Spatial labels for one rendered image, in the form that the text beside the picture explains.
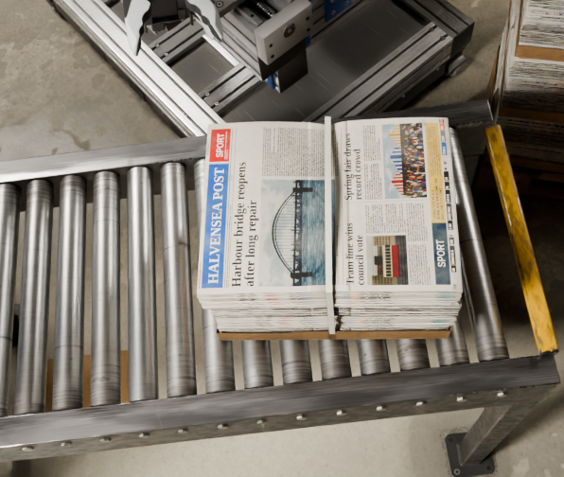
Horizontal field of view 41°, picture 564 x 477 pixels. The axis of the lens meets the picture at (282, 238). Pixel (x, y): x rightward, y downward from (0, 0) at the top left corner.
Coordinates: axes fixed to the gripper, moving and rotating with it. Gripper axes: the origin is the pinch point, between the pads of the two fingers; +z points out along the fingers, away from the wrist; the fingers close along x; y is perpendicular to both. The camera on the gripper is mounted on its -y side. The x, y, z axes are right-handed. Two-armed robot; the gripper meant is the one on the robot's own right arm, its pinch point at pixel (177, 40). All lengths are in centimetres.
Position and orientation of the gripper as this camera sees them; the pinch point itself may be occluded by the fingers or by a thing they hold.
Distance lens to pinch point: 103.9
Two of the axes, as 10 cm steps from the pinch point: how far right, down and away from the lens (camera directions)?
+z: 2.5, 8.7, -4.3
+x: -9.7, 2.1, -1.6
